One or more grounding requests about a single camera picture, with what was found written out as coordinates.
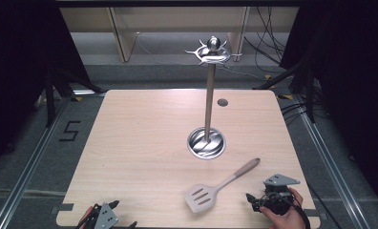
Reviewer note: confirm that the black table edge bracket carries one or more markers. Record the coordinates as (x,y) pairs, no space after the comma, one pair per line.
(316,213)

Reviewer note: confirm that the beige wooden desk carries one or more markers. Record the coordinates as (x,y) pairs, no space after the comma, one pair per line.
(177,19)

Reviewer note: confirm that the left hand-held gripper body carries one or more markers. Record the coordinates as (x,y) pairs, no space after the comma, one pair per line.
(105,218)

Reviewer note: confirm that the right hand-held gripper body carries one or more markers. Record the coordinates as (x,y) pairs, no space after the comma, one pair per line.
(279,200)

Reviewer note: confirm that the black metal stand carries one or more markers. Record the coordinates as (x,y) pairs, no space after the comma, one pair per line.
(310,95)
(50,98)

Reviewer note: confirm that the black curtain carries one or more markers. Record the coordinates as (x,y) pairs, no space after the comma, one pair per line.
(21,63)
(352,79)

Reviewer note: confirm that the person's left hand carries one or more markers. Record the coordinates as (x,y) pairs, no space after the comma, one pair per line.
(86,218)

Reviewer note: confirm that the person's right hand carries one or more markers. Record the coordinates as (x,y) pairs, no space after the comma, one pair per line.
(289,219)

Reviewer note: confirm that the aluminium floor rail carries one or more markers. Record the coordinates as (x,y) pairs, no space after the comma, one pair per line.
(28,165)
(330,165)

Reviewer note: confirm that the metal utensil stand with hooks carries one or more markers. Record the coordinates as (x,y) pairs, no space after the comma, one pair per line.
(210,95)

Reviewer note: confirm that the grey round table grommet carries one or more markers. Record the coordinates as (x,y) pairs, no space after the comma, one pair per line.
(222,102)

